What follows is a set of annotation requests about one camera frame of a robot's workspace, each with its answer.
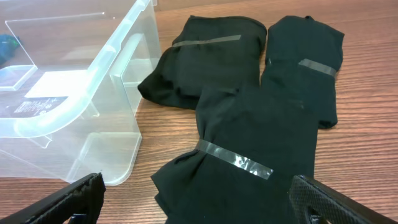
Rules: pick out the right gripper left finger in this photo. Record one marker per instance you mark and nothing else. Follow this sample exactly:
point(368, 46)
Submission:
point(79, 202)

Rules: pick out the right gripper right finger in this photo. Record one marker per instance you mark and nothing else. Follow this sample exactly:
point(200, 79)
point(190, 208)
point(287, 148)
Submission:
point(315, 203)

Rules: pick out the black garment front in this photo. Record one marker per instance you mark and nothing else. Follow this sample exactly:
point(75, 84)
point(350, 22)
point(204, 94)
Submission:
point(251, 145)

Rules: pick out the black garment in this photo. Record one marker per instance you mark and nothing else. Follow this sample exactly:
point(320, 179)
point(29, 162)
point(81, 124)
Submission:
point(221, 53)
point(303, 58)
point(251, 145)

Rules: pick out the clear plastic storage bin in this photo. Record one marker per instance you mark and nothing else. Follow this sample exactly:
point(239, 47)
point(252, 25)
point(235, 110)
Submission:
point(69, 77)

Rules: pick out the black folded garment right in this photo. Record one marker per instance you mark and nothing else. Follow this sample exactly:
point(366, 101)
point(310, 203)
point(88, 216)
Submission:
point(303, 58)

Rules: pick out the black folded garment left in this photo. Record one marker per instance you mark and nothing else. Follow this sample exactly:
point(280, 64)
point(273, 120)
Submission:
point(221, 53)

